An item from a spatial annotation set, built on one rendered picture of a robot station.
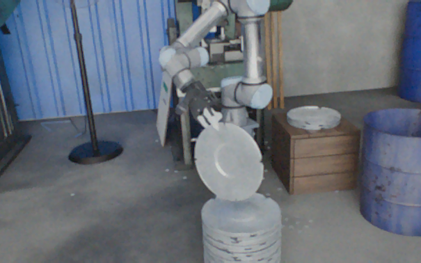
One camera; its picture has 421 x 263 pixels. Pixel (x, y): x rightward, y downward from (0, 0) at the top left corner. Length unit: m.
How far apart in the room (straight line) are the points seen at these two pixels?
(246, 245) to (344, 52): 3.18
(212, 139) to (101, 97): 2.59
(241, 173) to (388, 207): 0.80
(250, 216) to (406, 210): 0.79
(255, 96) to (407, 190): 0.77
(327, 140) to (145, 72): 2.12
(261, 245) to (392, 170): 0.74
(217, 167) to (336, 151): 0.99
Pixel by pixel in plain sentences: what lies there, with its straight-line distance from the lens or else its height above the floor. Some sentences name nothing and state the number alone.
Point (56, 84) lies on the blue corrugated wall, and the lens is 3.92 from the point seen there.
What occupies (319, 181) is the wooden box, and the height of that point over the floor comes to 0.07.
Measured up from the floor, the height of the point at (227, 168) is 0.50.
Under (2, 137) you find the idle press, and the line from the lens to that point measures 3.27.
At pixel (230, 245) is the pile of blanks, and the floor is 0.27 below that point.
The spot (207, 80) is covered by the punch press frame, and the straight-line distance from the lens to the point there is 2.51.
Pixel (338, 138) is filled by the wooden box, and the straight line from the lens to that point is 2.22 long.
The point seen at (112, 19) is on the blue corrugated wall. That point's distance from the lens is 3.80.
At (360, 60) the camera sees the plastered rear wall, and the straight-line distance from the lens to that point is 4.44.
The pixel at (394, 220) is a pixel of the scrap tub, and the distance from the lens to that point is 2.03.
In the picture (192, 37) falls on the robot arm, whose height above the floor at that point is 0.90.
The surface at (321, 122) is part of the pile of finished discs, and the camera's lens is 2.22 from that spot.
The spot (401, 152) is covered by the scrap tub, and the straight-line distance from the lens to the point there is 1.87.
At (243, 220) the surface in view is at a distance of 1.46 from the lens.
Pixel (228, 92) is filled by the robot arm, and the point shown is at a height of 0.62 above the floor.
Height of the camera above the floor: 1.10
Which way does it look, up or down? 20 degrees down
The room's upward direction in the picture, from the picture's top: 3 degrees counter-clockwise
